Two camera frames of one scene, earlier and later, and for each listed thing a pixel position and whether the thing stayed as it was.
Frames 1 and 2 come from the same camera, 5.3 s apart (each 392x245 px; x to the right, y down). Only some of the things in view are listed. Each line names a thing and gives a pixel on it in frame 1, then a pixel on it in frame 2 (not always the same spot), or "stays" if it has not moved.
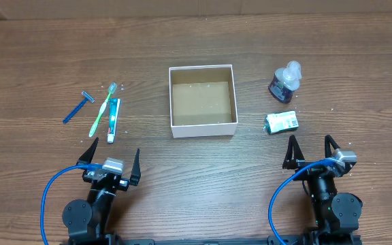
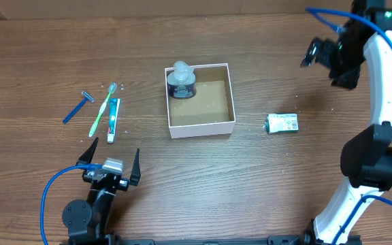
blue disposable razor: x=87 y=98 stays
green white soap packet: x=281 y=122 stays
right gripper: x=295 y=158 → x=350 y=79
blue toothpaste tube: x=113 y=104 stays
